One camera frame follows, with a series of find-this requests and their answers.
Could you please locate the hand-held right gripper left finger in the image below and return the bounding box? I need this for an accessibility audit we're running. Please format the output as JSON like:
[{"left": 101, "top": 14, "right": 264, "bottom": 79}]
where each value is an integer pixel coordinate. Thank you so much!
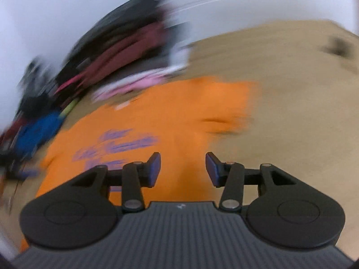
[{"left": 69, "top": 152, "right": 162, "bottom": 213}]

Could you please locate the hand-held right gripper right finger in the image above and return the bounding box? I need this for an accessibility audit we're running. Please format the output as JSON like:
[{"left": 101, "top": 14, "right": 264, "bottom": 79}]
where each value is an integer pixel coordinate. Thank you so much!
[{"left": 205, "top": 151, "right": 298, "bottom": 213}]

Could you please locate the orange shirt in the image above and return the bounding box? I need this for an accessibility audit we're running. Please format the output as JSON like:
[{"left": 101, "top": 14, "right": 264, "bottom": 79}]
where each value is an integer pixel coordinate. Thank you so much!
[{"left": 20, "top": 78, "right": 260, "bottom": 254}]

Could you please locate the stack of folded clothes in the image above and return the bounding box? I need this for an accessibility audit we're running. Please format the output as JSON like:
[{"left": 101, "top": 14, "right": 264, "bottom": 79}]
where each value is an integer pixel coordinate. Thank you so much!
[
  {"left": 76, "top": 22, "right": 169, "bottom": 82},
  {"left": 56, "top": 0, "right": 194, "bottom": 73}
]

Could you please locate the pink folded garment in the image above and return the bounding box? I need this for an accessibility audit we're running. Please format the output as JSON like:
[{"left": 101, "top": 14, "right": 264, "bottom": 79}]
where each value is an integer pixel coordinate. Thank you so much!
[{"left": 95, "top": 73, "right": 169, "bottom": 101}]

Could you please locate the yellow-green cloth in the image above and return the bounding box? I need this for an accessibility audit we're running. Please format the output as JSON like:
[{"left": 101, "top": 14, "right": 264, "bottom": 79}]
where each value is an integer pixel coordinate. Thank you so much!
[{"left": 57, "top": 98, "right": 79, "bottom": 118}]

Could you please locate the white folded garment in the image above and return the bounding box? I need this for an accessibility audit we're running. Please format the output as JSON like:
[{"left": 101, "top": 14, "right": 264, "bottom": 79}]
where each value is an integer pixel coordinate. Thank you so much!
[{"left": 92, "top": 43, "right": 191, "bottom": 98}]

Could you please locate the blue garment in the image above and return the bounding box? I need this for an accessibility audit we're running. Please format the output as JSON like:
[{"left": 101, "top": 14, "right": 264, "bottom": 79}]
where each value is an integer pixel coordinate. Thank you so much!
[{"left": 11, "top": 109, "right": 65, "bottom": 163}]

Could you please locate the black garment with pink stripes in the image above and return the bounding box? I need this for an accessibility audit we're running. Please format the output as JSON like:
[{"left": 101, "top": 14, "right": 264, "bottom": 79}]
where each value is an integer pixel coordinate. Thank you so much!
[{"left": 17, "top": 59, "right": 85, "bottom": 118}]

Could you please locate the dark red cloth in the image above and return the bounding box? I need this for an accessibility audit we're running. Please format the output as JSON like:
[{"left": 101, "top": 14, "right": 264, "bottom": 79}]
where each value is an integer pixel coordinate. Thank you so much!
[{"left": 0, "top": 118, "right": 28, "bottom": 146}]

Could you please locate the black white patterned cloth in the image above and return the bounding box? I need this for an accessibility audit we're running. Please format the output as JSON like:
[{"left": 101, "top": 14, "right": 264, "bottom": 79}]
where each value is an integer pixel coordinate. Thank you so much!
[{"left": 20, "top": 57, "right": 57, "bottom": 90}]

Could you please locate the small dark object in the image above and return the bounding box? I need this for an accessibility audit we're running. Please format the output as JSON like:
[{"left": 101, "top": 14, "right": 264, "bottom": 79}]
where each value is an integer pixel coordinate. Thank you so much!
[{"left": 322, "top": 35, "right": 354, "bottom": 59}]

